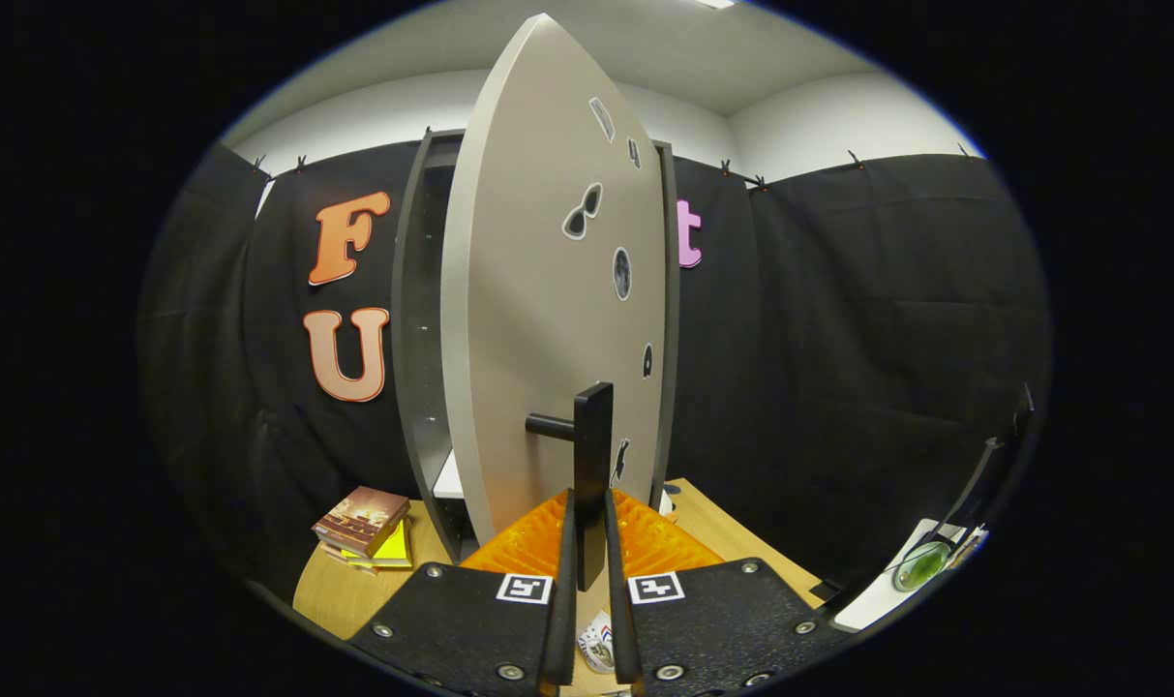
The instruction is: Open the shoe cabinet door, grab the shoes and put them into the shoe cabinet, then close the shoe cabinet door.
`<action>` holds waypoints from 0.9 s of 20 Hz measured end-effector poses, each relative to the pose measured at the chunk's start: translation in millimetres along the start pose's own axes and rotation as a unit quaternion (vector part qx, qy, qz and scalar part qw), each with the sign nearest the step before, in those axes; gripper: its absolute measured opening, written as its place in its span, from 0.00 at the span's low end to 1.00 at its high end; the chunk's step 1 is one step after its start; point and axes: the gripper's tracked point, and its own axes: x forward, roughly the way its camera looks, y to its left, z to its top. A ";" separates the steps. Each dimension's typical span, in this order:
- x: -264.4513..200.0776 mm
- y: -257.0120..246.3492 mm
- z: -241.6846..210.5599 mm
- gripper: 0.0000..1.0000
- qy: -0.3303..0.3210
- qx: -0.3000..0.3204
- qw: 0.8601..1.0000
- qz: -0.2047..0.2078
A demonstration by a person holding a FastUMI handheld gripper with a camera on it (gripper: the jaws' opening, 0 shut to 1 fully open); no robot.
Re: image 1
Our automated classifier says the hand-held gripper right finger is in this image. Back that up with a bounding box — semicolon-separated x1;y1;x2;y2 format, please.
602;487;857;697

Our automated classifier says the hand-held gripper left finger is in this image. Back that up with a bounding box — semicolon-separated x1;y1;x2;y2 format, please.
346;487;580;697

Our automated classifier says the white striped shoe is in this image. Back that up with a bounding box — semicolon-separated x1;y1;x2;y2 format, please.
576;610;615;676

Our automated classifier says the black door handle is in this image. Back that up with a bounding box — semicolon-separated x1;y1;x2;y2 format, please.
525;380;615;593

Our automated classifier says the dark grey shoe cabinet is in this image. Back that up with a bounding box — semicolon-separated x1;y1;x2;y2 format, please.
391;128;682;564

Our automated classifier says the yellow book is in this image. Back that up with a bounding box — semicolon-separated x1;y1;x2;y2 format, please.
340;518;415;569

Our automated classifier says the brown cover book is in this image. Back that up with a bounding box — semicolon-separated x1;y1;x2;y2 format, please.
312;486;412;559

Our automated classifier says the pale thin book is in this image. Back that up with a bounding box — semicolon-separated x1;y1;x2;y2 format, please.
320;542;379;575

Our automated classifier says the white board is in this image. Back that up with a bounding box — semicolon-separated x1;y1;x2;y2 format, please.
833;518;989;632

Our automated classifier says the green round dish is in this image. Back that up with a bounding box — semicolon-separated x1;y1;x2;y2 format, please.
891;539;953;593

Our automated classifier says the black backdrop cloth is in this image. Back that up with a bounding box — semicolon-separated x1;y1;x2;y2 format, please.
136;136;1052;621

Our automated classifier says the black stand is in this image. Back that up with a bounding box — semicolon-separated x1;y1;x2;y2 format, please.
935;382;1038;548

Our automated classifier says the row of black cloth clips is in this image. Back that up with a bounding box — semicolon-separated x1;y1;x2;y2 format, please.
251;124;975;190

